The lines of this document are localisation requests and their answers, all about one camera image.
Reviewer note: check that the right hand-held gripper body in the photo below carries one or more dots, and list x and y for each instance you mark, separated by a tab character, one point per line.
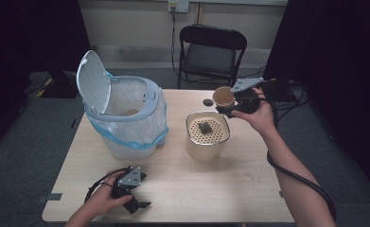
245	83

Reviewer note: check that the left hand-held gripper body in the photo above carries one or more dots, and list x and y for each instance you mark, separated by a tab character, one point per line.
130	179

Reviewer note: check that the brown paper cup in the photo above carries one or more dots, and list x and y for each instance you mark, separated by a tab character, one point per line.
223	96

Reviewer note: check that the dark wet tea leaves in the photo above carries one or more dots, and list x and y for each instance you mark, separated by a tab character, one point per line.
205	127

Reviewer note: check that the beige strainer container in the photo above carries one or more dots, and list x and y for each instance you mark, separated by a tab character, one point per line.
204	151

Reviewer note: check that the person's left hand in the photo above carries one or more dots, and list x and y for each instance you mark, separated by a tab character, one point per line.
102	200

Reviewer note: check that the person's right hand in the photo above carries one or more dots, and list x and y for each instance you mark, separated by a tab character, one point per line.
263	118

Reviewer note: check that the grey white trash can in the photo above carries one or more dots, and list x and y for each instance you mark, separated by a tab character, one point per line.
129	153

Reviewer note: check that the black stand base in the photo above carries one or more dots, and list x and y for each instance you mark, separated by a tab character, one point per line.
280	91
61	86

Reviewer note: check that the black folding chair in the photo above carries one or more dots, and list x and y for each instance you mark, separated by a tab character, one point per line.
211	58

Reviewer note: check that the clear blue-trimmed trash bag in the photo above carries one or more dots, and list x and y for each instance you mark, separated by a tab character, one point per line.
138	132

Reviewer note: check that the brown round object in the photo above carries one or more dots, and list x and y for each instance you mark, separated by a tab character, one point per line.
131	112

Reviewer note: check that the small black floor marker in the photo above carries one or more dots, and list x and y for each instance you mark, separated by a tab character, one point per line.
74	123

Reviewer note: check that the grey tape strip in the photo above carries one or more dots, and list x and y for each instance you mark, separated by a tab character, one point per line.
280	194
51	197

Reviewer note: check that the black curtain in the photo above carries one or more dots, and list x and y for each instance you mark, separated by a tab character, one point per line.
31	34
337	47

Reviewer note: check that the white trash can lid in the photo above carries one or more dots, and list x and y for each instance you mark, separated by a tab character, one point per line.
92	82

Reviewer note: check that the white wall socket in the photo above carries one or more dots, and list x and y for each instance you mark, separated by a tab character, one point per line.
178	6

